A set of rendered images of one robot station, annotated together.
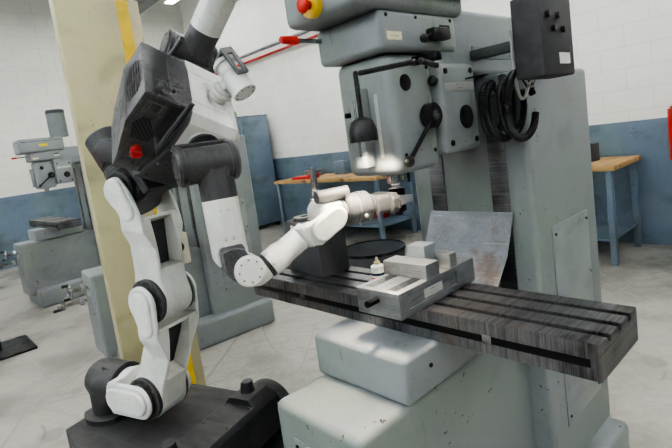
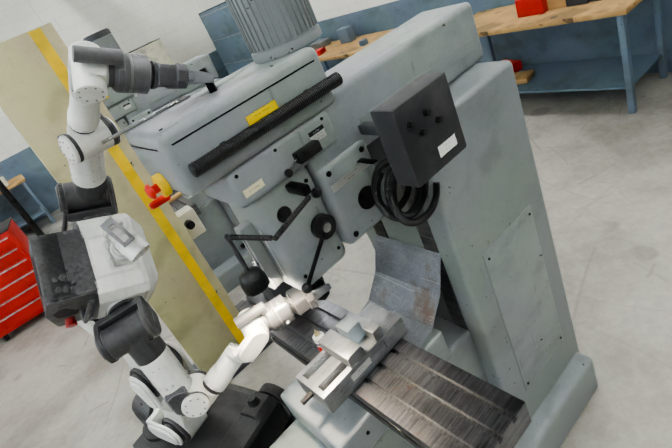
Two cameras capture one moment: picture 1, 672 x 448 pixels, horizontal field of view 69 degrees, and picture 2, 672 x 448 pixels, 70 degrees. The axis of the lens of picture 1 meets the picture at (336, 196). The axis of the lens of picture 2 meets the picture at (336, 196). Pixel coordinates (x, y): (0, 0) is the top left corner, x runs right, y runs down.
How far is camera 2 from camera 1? 0.91 m
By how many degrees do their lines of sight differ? 22
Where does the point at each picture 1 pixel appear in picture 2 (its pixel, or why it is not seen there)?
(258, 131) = not seen: hidden behind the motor
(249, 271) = (194, 407)
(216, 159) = (132, 336)
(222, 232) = (161, 385)
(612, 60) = not seen: outside the picture
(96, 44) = (31, 88)
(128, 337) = (171, 319)
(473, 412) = not seen: hidden behind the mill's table
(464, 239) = (404, 270)
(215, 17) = (89, 175)
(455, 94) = (348, 186)
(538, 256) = (470, 289)
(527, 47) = (398, 160)
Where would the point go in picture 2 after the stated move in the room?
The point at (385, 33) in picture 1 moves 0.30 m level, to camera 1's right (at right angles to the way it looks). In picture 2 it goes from (242, 194) to (360, 151)
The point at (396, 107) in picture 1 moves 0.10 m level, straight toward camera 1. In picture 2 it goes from (281, 242) to (270, 267)
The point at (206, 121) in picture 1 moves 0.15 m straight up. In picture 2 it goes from (115, 293) to (82, 251)
